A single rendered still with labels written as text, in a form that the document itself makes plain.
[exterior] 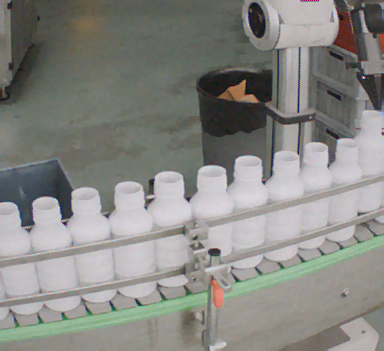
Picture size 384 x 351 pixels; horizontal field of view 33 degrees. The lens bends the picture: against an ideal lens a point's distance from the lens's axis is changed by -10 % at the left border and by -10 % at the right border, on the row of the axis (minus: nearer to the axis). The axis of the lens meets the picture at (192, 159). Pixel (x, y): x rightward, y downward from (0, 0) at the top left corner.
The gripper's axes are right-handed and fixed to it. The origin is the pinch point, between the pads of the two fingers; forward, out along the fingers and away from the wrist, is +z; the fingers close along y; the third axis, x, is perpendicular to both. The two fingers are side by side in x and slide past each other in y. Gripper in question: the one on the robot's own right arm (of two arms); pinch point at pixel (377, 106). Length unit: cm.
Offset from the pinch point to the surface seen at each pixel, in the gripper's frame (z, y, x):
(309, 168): 5.5, -29.3, -17.4
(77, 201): 3, -64, -18
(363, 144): 3.7, -18.6, -18.1
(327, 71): -2, 117, 190
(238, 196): 7.1, -41.5, -17.4
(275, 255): 17.8, -35.5, -15.2
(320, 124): 27, 117, 205
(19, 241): 7, -73, -18
